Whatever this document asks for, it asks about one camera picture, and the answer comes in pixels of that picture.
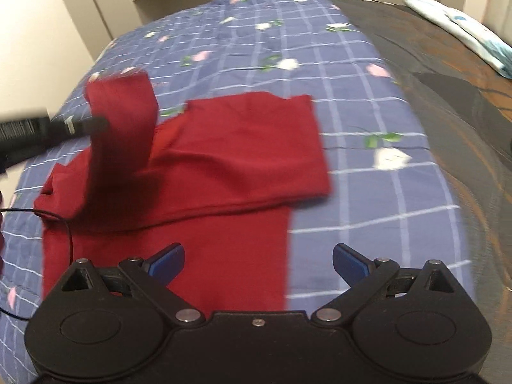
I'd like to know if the red knit sweater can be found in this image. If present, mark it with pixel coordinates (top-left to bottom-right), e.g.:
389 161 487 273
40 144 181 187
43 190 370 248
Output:
35 72 331 314

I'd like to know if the white teal floral pillow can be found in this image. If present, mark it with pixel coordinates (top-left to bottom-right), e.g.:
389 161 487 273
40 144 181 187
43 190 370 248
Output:
403 0 511 79

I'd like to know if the dark patterned bed mattress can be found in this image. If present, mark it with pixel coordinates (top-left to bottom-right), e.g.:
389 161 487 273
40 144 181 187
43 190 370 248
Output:
337 0 511 383

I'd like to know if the blue plaid floral quilt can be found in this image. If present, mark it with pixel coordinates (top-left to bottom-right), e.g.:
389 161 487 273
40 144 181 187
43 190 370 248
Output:
0 0 479 384

